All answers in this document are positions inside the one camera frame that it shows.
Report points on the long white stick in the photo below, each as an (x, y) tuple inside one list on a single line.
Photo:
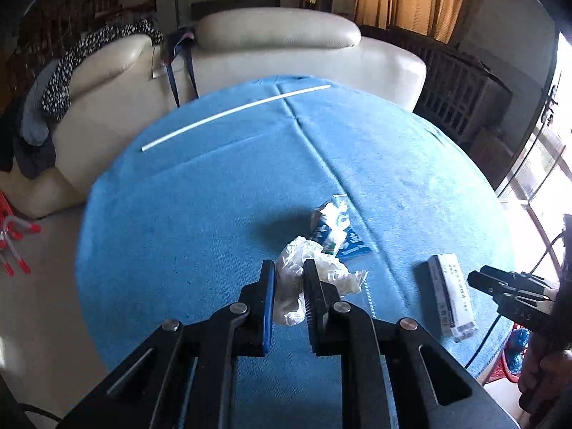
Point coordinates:
[(149, 145)]

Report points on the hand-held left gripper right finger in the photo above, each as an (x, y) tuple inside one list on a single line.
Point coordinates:
[(315, 308)]

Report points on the grey garment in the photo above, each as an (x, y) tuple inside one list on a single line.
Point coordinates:
[(35, 120)]

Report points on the glass door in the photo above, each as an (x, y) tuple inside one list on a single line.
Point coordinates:
[(552, 98)]

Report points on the blue tablecloth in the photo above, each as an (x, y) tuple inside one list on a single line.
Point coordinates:
[(201, 196)]

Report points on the red and white toy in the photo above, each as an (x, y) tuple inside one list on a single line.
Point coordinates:
[(20, 224)]

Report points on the white plastic bag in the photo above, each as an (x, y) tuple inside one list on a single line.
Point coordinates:
[(290, 277)]

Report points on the brown box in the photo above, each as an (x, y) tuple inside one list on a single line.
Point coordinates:
[(489, 152)]

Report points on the person's right hand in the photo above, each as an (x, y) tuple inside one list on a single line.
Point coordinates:
[(549, 364)]

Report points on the blue plastic bag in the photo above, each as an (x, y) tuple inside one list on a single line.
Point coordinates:
[(518, 344)]

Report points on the blue white snack packet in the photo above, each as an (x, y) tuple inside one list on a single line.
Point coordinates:
[(333, 228)]

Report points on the wooden crib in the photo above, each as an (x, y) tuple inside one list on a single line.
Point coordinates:
[(447, 98)]

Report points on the black television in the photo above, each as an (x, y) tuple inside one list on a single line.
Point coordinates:
[(232, 6)]

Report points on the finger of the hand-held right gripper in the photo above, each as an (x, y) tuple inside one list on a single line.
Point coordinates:
[(518, 282), (487, 286)]

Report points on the yellow curtains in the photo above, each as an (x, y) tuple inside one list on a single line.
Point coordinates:
[(415, 0)]

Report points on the white standing air conditioner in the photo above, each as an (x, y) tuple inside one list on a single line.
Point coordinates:
[(344, 0)]

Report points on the white box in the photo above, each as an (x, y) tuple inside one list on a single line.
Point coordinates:
[(447, 295)]

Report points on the cream leather sofa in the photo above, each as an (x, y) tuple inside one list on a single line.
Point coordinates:
[(277, 31)]

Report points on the black white patterned garment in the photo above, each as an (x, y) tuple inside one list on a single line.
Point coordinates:
[(67, 76)]

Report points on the red mesh basket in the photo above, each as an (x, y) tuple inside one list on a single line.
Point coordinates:
[(502, 368)]

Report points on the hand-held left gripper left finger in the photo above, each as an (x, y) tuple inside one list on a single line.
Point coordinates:
[(268, 308)]

